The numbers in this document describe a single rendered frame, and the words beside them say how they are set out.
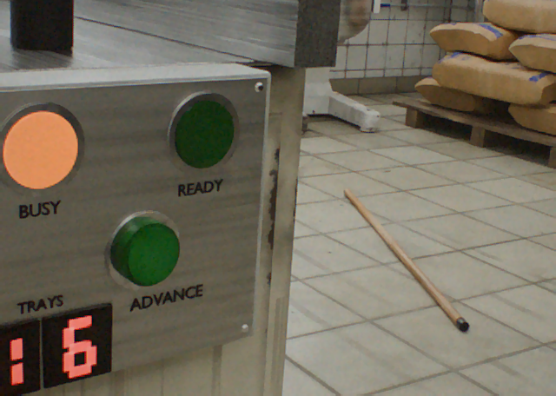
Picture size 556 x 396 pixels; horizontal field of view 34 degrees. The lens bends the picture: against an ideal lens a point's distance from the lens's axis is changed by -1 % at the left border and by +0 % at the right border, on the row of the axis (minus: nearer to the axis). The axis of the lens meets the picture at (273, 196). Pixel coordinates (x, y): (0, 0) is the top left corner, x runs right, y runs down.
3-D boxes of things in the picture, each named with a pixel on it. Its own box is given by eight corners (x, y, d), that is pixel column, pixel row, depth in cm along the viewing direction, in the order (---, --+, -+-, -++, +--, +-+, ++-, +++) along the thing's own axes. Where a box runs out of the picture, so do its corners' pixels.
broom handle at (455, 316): (343, 194, 337) (343, 188, 336) (349, 194, 337) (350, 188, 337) (459, 332, 224) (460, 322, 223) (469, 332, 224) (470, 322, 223)
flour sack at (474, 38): (485, 62, 431) (490, 27, 427) (424, 50, 465) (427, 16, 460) (583, 60, 471) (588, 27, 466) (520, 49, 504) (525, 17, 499)
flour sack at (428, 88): (471, 118, 440) (474, 88, 435) (410, 102, 472) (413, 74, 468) (564, 110, 481) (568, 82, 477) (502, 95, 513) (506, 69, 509)
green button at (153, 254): (107, 281, 42) (107, 219, 41) (163, 271, 44) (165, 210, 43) (123, 293, 41) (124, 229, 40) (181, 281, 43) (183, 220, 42)
